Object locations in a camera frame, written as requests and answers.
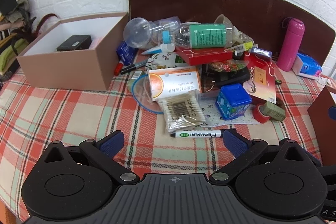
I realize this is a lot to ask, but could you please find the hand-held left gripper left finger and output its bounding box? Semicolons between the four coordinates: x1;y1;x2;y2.
43;131;140;185

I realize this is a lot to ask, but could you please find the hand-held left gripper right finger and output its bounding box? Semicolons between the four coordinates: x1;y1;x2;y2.
209;130;307;185

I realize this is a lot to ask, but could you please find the white floral insole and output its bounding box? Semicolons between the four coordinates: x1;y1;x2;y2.
199;93;259;127

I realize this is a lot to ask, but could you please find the black white label marker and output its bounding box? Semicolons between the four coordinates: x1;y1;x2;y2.
170;129;237;138

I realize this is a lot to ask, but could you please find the orange white medicine box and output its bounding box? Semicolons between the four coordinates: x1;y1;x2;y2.
148;68;204;102

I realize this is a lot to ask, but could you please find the tan cardboard box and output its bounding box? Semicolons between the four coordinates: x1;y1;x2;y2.
16;13;130;90

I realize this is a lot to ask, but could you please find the blue plastic container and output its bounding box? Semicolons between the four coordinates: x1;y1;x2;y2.
216;84;252;119

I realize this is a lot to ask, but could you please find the red tape roll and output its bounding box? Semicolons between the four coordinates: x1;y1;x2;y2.
252;103;271;123

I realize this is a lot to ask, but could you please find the plaid blanket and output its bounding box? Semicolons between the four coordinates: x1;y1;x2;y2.
0;51;336;224

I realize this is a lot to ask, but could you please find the small olive green box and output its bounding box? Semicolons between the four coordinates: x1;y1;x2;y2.
263;101;286;122

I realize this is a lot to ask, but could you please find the blue rimmed mini racket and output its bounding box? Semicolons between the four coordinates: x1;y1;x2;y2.
131;76;164;114

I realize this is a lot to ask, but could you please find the cotton swab pack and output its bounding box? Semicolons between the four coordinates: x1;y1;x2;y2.
157;91;206;134

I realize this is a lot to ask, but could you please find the black pouch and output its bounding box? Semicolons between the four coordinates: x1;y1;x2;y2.
202;64;251;86

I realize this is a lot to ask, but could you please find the dark brown box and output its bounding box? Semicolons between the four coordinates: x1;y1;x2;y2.
307;85;336;165

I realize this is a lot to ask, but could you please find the red ribbon print gift box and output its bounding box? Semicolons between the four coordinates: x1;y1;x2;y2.
243;52;277;104

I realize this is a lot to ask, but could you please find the red marker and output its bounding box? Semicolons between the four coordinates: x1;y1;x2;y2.
113;61;124;75

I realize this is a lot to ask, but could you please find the colourful candy pack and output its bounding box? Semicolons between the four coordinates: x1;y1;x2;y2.
209;61;248;73

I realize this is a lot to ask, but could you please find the thin black marker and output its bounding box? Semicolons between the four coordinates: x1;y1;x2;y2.
120;60;150;75

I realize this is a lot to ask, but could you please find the flat red box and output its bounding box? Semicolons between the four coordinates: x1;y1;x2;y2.
175;46;234;66

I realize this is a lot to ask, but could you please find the purple blue small box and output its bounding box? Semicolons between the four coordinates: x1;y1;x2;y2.
251;47;272;59

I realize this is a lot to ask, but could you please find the white floral pouch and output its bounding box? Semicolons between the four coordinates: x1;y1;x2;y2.
144;53;181;69

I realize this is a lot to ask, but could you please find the yellow barcode box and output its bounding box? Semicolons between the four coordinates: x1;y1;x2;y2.
231;42;254;52

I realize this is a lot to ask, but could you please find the white tube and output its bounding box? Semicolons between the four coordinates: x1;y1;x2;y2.
139;44;175;55

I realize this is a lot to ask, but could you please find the pink packet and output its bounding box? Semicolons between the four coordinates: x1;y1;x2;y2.
89;37;103;48

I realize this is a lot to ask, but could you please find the blue white tissue pack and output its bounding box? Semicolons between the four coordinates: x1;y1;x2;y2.
292;53;323;80

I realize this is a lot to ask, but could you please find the small black box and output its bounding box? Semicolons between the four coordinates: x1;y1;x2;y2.
56;35;92;52

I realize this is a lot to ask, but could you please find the clear patterned plastic packet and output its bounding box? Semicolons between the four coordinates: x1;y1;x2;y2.
233;27;254;44

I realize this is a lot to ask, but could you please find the clear bottle green label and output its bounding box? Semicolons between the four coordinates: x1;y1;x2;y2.
162;23;237;49

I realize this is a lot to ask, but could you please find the pink thermos bottle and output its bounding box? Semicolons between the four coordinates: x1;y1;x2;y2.
276;18;305;72

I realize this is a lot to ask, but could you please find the clear plastic dome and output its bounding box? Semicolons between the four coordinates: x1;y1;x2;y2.
123;17;153;47

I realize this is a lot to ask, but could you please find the clear plastic cup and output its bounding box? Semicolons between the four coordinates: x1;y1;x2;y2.
214;14;234;26

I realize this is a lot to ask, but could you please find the clear plastic bag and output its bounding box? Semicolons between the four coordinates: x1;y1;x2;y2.
150;17;181;43

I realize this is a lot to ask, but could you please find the pile of clothes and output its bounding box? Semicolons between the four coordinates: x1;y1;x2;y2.
0;0;37;77

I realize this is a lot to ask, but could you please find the metal hook with chain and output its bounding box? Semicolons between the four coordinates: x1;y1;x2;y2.
248;67;259;93

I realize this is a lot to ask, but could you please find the brown bag handle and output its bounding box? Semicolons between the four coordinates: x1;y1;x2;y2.
34;13;61;38

